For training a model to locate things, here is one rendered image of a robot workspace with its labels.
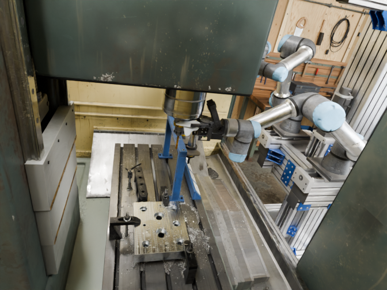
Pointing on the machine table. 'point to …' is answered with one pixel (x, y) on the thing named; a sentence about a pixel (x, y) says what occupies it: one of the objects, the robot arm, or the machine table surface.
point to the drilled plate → (173, 252)
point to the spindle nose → (183, 103)
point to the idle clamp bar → (140, 184)
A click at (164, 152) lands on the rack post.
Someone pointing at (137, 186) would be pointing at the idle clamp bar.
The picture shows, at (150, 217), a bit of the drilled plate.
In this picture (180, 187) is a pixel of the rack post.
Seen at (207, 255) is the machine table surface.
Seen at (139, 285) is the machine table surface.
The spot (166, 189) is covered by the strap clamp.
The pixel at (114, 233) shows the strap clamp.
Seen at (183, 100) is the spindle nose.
